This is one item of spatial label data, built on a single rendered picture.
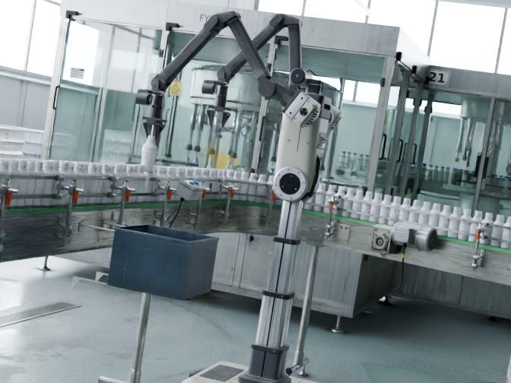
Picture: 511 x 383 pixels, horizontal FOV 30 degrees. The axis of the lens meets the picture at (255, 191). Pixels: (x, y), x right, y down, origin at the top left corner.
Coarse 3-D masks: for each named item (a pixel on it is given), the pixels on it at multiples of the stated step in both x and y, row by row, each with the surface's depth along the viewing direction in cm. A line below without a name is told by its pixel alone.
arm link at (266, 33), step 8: (280, 16) 454; (272, 24) 455; (264, 32) 459; (272, 32) 457; (256, 40) 460; (264, 40) 459; (256, 48) 460; (240, 56) 462; (232, 64) 463; (240, 64) 462; (232, 72) 463
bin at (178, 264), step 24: (120, 240) 358; (144, 240) 355; (168, 240) 352; (192, 240) 381; (216, 240) 376; (120, 264) 358; (144, 264) 355; (168, 264) 352; (192, 264) 355; (144, 288) 355; (168, 288) 352; (192, 288) 359
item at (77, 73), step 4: (72, 68) 789; (76, 68) 788; (80, 68) 787; (72, 72) 789; (76, 72) 788; (80, 72) 787; (72, 76) 789; (76, 76) 788; (80, 76) 787; (172, 84) 763; (176, 84) 762; (180, 84) 761; (172, 88) 763; (176, 88) 762; (180, 88) 761; (172, 92) 763; (176, 92) 762
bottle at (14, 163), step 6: (12, 162) 323; (18, 162) 325; (12, 168) 323; (12, 174) 322; (18, 174) 323; (12, 180) 322; (18, 180) 324; (12, 186) 322; (18, 186) 325; (12, 204) 323
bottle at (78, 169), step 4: (76, 164) 368; (80, 164) 368; (76, 168) 368; (80, 168) 368; (76, 172) 368; (80, 172) 368; (80, 180) 368; (76, 184) 367; (80, 184) 368; (80, 188) 368; (80, 192) 368; (80, 200) 369; (76, 204) 368
